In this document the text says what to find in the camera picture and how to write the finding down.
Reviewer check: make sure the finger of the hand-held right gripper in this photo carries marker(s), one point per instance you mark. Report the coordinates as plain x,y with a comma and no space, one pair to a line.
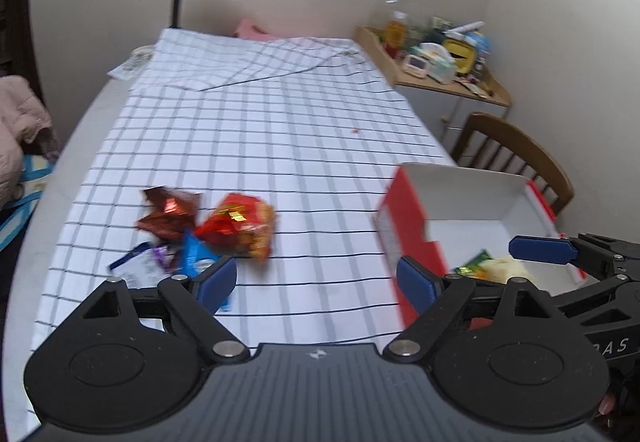
542,249

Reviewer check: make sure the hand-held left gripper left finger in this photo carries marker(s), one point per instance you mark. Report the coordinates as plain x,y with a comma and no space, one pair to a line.
217,279

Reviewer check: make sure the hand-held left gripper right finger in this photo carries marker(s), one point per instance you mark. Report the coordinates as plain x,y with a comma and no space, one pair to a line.
417,284

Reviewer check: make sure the blue snack packet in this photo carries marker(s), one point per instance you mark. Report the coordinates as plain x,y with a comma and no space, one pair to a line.
195,254

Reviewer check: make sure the pale cream snack packet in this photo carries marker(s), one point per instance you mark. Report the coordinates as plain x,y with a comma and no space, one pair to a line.
510,269

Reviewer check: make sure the red orange snack bag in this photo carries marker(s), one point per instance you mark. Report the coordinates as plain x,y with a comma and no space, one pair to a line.
240,224

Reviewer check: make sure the green cracker packet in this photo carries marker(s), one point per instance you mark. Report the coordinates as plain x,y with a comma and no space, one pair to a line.
475,264

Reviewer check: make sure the red cardboard box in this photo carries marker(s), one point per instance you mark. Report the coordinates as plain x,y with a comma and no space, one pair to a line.
405,217

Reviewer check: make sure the dark red foil snack packet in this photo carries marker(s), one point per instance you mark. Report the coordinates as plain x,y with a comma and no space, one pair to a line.
167,217

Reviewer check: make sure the white purple snack packet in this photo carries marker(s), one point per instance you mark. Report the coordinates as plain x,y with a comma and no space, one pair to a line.
137,268

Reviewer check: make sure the wooden chair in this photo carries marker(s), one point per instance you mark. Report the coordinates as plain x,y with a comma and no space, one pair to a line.
505,137

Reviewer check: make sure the black white checked tablecloth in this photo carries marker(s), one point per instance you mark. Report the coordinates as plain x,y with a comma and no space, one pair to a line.
280,137

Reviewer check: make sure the wooden side cabinet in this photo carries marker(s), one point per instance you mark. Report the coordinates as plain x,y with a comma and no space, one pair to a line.
430,97

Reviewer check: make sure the blue white bag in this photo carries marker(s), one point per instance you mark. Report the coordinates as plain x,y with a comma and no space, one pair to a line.
25,192

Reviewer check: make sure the yellow black box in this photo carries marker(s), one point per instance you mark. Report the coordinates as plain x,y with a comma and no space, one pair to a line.
461,53

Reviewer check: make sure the white tissue box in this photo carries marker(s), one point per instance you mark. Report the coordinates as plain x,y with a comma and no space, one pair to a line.
437,61

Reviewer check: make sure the white kitchen timer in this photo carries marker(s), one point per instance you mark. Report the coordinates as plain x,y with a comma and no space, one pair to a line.
416,64

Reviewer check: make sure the clear plastic wrapper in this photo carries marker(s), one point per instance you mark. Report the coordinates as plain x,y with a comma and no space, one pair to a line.
132,62

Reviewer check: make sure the white tube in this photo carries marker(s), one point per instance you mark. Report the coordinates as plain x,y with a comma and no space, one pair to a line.
465,28

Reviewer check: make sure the pink paper item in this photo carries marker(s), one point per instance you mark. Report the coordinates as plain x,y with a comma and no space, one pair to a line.
250,30

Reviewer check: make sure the orange liquid bottle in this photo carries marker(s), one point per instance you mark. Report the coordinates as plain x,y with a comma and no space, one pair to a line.
397,31

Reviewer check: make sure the pink padded jacket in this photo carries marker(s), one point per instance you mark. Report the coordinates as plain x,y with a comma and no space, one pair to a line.
20,117

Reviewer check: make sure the clear glass dome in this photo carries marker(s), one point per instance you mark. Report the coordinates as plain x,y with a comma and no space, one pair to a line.
387,5

